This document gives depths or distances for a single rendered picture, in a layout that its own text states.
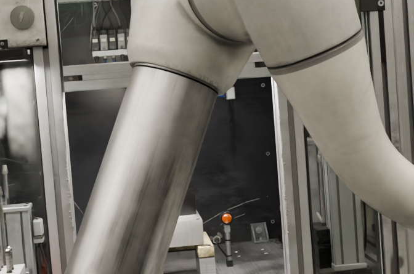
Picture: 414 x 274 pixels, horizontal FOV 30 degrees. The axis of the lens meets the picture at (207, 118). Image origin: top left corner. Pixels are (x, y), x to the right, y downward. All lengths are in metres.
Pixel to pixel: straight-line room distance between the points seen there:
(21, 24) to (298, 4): 0.71
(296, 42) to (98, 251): 0.30
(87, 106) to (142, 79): 0.93
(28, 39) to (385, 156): 0.74
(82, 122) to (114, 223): 0.97
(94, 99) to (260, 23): 1.07
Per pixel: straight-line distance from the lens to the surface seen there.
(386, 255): 1.45
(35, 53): 1.35
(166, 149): 0.82
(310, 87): 0.74
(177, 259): 1.57
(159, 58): 0.83
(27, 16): 1.33
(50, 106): 1.35
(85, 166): 1.78
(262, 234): 1.83
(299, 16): 0.71
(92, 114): 1.77
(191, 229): 1.49
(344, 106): 0.75
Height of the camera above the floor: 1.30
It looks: 3 degrees down
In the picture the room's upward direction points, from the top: 4 degrees counter-clockwise
